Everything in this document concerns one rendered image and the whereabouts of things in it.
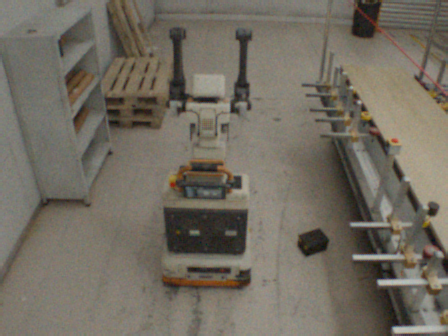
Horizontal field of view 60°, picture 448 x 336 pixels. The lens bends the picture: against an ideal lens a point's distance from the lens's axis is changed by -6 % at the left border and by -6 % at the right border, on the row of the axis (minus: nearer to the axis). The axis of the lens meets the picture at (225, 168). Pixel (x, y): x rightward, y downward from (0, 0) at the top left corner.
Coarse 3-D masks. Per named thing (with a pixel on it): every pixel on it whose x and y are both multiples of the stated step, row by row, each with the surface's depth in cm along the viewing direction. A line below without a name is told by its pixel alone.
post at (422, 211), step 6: (420, 204) 190; (426, 204) 190; (420, 210) 190; (426, 210) 189; (420, 216) 191; (414, 222) 196; (420, 222) 193; (414, 228) 196; (420, 228) 195; (408, 234) 202; (414, 234) 198; (408, 240) 202; (414, 240) 200; (408, 246) 202; (402, 264) 210
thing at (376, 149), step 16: (368, 128) 332; (336, 144) 436; (368, 144) 332; (384, 144) 296; (384, 160) 295; (400, 176) 266; (352, 192) 382; (416, 208) 240; (432, 240) 218; (384, 272) 287
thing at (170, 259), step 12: (168, 252) 284; (180, 252) 284; (192, 252) 284; (204, 252) 285; (168, 264) 278; (240, 264) 277; (168, 276) 284; (180, 276) 283; (192, 276) 283; (204, 276) 282; (216, 276) 283; (228, 276) 282; (240, 276) 283
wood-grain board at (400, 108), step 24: (360, 72) 401; (384, 72) 404; (408, 72) 406; (360, 96) 353; (384, 96) 355; (408, 96) 357; (384, 120) 317; (408, 120) 319; (432, 120) 320; (408, 144) 288; (432, 144) 289; (408, 168) 262; (432, 168) 263; (432, 192) 241
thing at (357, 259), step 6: (354, 258) 203; (360, 258) 203; (366, 258) 203; (372, 258) 203; (378, 258) 203; (384, 258) 203; (390, 258) 203; (396, 258) 203; (402, 258) 202; (420, 258) 202; (426, 258) 202
